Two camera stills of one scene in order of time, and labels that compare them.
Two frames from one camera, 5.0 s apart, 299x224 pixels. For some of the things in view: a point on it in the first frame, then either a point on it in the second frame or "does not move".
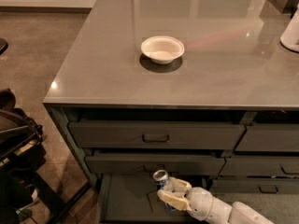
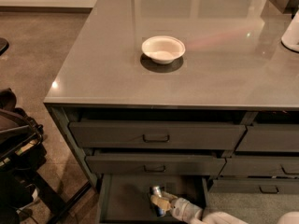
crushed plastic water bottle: [160, 176] to [156, 190]
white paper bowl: [163, 49] does not move
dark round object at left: [4, 45] does not move
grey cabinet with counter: [192, 83] does not move
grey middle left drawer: [149, 164] does not move
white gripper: [200, 201] to [179, 206]
